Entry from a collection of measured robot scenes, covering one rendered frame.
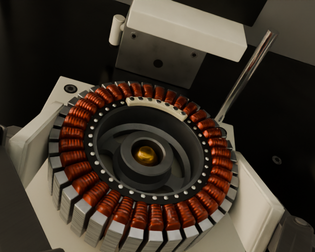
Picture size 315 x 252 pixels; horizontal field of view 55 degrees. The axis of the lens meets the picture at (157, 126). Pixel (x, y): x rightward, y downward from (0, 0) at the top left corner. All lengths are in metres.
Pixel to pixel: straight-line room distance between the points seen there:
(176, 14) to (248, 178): 0.09
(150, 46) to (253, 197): 0.16
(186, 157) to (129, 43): 0.12
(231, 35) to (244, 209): 0.09
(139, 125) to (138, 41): 0.09
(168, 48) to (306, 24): 0.21
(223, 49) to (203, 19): 0.02
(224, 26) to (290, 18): 0.26
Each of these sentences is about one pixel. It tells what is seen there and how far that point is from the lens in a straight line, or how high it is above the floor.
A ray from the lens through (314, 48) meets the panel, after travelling 0.45.
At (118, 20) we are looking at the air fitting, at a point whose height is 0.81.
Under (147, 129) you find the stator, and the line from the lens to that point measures 0.21.
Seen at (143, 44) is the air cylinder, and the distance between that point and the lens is 0.28.
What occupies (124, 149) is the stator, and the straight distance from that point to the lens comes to 0.18.
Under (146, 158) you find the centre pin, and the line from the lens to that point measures 0.18.
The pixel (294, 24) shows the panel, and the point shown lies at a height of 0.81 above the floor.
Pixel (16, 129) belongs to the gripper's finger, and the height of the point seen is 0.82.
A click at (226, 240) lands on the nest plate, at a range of 0.20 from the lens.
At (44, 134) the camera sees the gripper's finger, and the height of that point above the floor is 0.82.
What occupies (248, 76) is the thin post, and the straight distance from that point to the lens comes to 0.23.
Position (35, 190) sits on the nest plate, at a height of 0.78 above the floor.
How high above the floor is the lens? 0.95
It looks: 45 degrees down
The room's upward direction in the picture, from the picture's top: 23 degrees clockwise
